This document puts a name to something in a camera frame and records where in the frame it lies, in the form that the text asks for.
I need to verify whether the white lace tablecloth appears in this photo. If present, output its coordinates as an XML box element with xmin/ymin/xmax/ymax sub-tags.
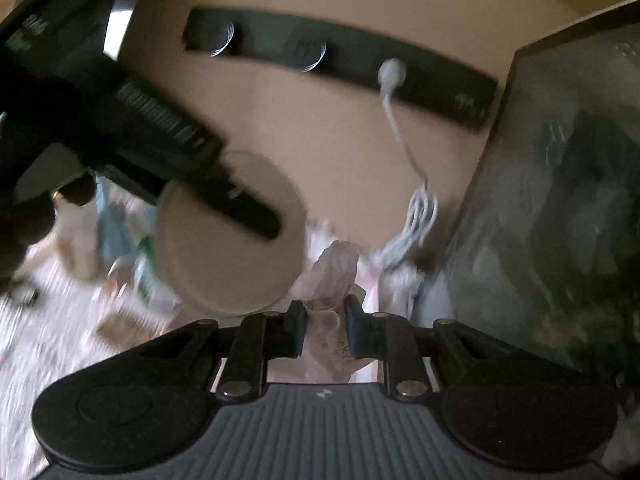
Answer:
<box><xmin>0</xmin><ymin>215</ymin><xmax>426</xmax><ymax>480</ymax></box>

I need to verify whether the clear plastic wrapper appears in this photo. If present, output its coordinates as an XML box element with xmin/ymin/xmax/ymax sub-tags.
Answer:
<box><xmin>289</xmin><ymin>240</ymin><xmax>383</xmax><ymax>383</ymax></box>

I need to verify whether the black glossy screen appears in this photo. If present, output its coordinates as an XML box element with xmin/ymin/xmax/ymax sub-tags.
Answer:
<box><xmin>102</xmin><ymin>0</ymin><xmax>156</xmax><ymax>61</ymax></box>

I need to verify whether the green white packet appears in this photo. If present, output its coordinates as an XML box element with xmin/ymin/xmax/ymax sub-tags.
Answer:
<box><xmin>132</xmin><ymin>235</ymin><xmax>178</xmax><ymax>313</ymax></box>

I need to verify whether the dark reflective glass panel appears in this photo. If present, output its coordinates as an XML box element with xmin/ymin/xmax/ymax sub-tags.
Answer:
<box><xmin>415</xmin><ymin>0</ymin><xmax>640</xmax><ymax>401</ymax></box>

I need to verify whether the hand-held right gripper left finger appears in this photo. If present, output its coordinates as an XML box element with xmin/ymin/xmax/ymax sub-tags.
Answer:
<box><xmin>146</xmin><ymin>301</ymin><xmax>306</xmax><ymax>403</ymax></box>

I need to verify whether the brown cardboard box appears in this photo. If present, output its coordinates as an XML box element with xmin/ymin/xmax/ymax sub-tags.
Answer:
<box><xmin>96</xmin><ymin>304</ymin><xmax>168</xmax><ymax>352</ymax></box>

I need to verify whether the black wall power strip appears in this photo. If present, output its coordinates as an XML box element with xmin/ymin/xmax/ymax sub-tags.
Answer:
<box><xmin>184</xmin><ymin>6</ymin><xmax>501</xmax><ymax>134</ymax></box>

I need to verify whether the person's left hand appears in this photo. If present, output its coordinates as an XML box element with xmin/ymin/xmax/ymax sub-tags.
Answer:
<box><xmin>0</xmin><ymin>174</ymin><xmax>98</xmax><ymax>292</ymax></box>

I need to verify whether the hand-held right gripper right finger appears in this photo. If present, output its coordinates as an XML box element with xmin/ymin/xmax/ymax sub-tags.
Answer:
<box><xmin>345</xmin><ymin>295</ymin><xmax>501</xmax><ymax>403</ymax></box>

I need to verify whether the light blue packet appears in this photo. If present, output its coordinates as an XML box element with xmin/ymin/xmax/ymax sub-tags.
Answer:
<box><xmin>96</xmin><ymin>177</ymin><xmax>132</xmax><ymax>263</ymax></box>

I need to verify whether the round beige lid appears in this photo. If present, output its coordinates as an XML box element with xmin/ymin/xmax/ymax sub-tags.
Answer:
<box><xmin>154</xmin><ymin>150</ymin><xmax>308</xmax><ymax>317</ymax></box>

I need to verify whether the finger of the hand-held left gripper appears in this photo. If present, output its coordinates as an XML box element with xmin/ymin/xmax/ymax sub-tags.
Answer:
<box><xmin>219</xmin><ymin>155</ymin><xmax>282</xmax><ymax>241</ymax></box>

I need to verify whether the white plug cable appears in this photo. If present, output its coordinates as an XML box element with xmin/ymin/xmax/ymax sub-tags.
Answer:
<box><xmin>376</xmin><ymin>57</ymin><xmax>442</xmax><ymax>273</ymax></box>

